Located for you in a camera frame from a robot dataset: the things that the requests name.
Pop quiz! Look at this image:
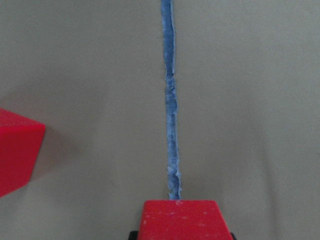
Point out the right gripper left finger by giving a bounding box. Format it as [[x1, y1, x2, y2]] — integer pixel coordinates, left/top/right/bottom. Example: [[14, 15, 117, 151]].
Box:
[[128, 231, 139, 240]]

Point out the red block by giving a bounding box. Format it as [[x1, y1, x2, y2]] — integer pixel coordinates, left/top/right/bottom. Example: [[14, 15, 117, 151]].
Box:
[[0, 109, 46, 197], [137, 200, 233, 240]]

